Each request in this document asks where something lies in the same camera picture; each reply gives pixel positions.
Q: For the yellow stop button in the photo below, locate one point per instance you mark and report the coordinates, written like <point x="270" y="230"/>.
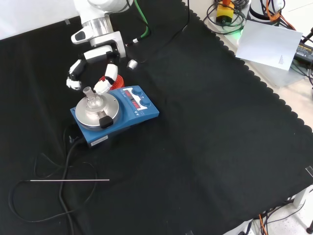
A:
<point x="225" y="13"/>

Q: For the thin metal probe rod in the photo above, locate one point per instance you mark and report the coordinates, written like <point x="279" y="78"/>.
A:
<point x="71" y="180"/>

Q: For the heater with blue base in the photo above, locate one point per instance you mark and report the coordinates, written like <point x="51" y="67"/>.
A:
<point x="137" y="115"/>

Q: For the black bench cloth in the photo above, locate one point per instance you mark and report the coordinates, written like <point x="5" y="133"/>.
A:
<point x="195" y="147"/>

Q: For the black power adapter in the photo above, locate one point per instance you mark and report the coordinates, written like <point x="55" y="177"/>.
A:
<point x="304" y="51"/>

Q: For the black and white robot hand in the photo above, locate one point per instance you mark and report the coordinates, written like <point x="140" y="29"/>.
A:
<point x="110" y="73"/>

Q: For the pale board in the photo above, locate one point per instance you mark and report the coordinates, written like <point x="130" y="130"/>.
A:
<point x="266" y="44"/>

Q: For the clear glass round-bottom flask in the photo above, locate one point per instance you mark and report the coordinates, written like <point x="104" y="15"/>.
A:
<point x="92" y="101"/>

